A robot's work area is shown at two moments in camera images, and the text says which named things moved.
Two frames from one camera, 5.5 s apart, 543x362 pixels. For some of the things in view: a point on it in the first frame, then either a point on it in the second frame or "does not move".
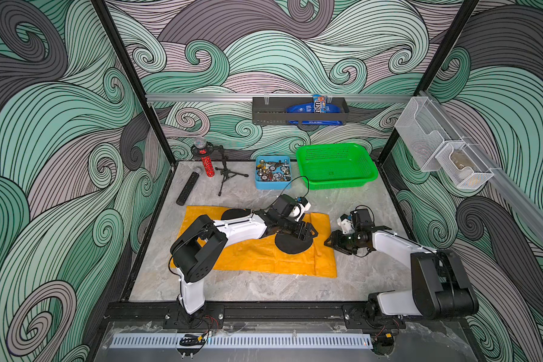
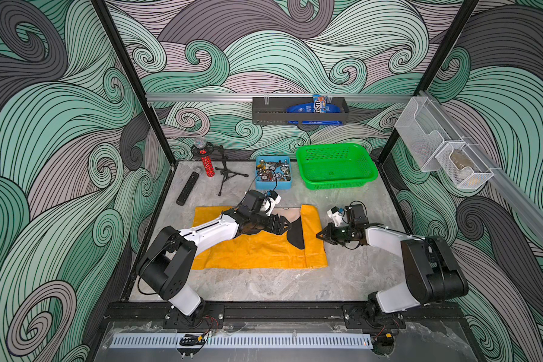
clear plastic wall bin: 425,128 does not move
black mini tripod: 225,173 does not move
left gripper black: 300,226 -> 277,230
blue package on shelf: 318,105 does not move
